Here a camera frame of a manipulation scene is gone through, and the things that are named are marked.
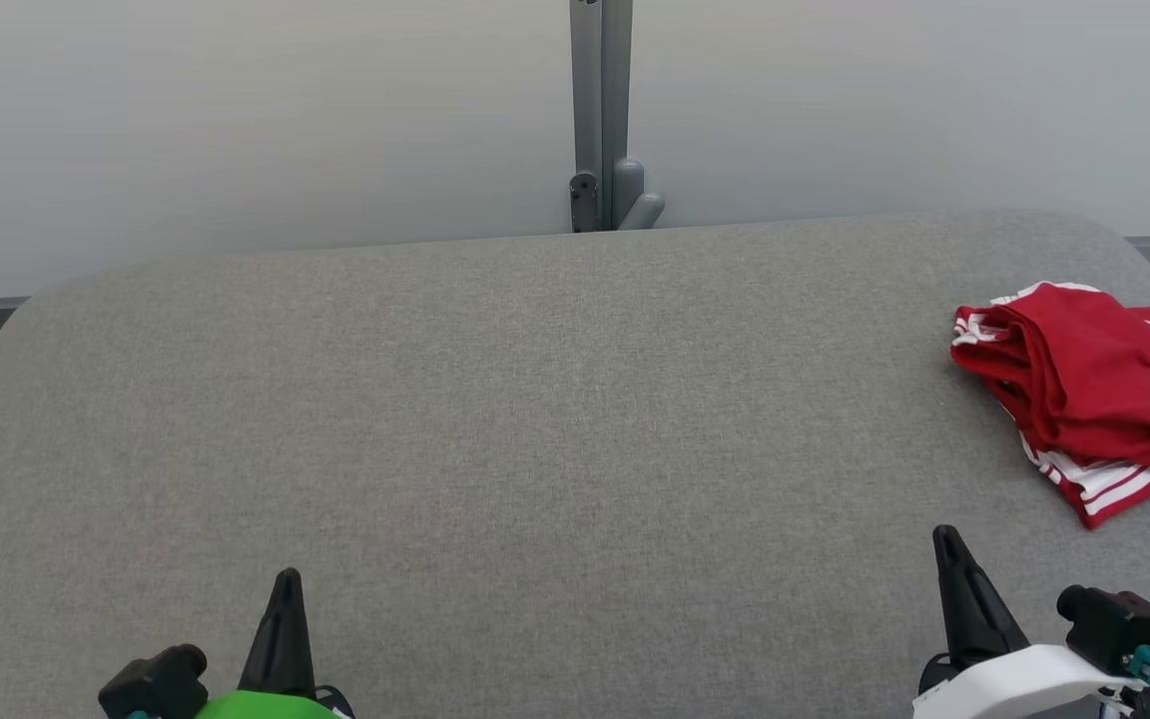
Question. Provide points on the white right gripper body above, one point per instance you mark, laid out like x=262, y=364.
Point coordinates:
x=1014, y=684

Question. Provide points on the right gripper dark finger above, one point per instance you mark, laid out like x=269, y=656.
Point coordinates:
x=956, y=619
x=994, y=624

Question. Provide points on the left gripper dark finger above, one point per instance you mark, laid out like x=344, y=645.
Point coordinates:
x=297, y=649
x=266, y=659

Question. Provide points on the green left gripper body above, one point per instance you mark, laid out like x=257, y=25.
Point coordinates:
x=256, y=707

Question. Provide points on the red jersey with white sleeves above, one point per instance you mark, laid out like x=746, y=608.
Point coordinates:
x=1094, y=379

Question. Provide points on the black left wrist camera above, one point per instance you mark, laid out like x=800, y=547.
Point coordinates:
x=156, y=684

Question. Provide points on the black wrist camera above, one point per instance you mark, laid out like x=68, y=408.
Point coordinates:
x=1119, y=624
x=156, y=684

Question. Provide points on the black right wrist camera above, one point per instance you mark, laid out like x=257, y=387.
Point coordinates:
x=1119, y=624

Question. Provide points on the grey metal upright post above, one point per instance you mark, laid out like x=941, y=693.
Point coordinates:
x=600, y=100

